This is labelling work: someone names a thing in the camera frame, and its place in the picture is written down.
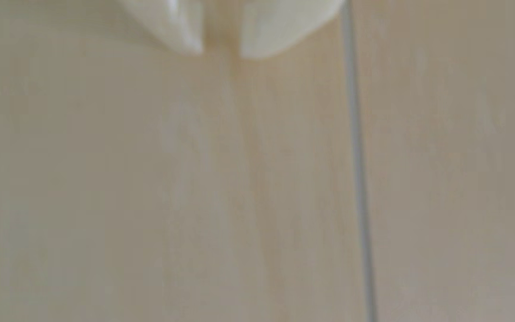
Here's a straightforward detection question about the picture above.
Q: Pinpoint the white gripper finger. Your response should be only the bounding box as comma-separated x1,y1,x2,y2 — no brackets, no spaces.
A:
239,0,345,59
117,0,205,56

